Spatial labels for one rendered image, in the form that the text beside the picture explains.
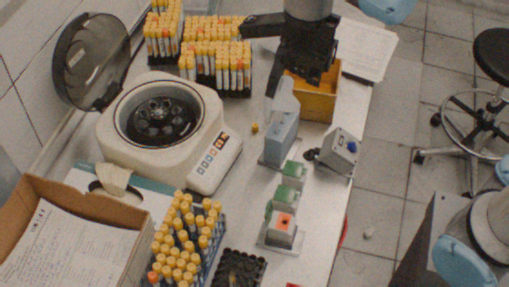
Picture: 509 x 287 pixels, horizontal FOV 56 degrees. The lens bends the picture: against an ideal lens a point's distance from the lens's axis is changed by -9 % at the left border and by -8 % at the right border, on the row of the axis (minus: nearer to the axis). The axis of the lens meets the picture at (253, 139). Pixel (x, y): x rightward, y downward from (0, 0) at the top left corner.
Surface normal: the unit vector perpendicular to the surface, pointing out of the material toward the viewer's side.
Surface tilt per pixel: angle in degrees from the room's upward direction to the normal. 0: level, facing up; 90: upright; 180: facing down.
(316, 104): 90
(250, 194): 0
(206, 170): 25
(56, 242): 2
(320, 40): 88
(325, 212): 0
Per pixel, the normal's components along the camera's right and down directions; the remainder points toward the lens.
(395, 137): 0.00, -0.64
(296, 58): -0.47, 0.66
